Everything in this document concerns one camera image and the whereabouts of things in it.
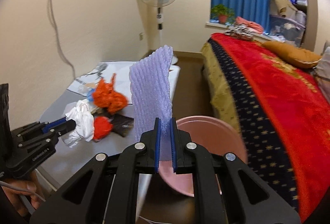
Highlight pink folded clothes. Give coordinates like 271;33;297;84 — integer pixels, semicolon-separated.
236;16;264;35

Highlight yellow star bed skirt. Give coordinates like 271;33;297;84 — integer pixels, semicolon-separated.
201;42;241;134

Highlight red plastic bag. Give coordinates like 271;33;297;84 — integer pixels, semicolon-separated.
93;117;113;141

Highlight blue plastic bag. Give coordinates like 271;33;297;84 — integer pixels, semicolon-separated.
87;89;95;102

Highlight red floral blanket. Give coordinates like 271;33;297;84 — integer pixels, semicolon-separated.
210;33;329;223

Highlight person's left hand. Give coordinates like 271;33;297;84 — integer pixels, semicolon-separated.
2;171;45;217

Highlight plaid pillow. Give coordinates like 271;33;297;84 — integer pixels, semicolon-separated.
313;47;330;103

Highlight clear plastic storage box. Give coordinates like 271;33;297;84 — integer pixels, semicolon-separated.
269;15;305;47

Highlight grey wall cable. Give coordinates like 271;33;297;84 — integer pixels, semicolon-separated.
46;0;77;79

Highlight beige jacket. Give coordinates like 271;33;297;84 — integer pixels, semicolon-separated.
270;0;298;20

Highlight navy star bed sheet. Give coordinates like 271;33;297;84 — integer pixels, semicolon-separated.
208;39;299;210

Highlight orange brown cushion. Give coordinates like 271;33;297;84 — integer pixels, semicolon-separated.
262;41;322;69

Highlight black white striped cloth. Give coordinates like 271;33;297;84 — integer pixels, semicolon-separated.
224;24;254;41

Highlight black snack wrapper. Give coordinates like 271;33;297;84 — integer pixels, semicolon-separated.
111;114;134;137

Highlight orange plastic bag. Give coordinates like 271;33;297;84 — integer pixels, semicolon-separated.
93;73;128;114

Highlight clear wrapper with orange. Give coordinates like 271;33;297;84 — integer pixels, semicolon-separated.
78;83;96;96

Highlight potted green plant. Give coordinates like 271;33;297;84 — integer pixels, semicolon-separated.
210;4;235;24

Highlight white paper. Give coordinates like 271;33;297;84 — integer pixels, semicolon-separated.
62;99;94;147

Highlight pink plastic trash bin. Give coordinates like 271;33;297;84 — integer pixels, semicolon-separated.
158;116;249;198

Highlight purple foam net sleeve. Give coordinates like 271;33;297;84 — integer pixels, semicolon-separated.
129;45;173;161

